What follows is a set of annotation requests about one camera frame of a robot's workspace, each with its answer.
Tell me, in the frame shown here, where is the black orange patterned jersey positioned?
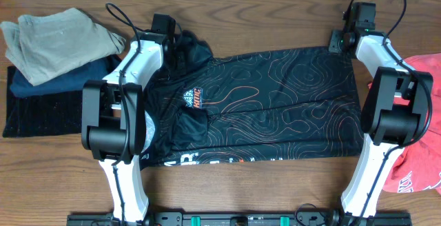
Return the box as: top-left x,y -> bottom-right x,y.
140,31 -> 363,168

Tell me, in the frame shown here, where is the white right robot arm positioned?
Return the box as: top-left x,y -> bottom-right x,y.
329,29 -> 433,225

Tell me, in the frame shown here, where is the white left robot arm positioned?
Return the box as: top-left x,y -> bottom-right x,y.
81,32 -> 175,225

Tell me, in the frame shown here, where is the beige folded garment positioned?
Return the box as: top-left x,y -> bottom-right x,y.
1,8 -> 125,85

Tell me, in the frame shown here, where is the black sparkly folded garment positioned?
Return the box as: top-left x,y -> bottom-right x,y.
2,66 -> 82,138

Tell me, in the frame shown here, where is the red t-shirt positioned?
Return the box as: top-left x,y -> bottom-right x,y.
383,54 -> 440,193

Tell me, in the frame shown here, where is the navy blue folded garment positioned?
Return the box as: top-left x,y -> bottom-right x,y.
10,55 -> 121,98

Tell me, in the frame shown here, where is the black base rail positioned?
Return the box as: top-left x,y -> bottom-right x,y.
66,211 -> 413,226

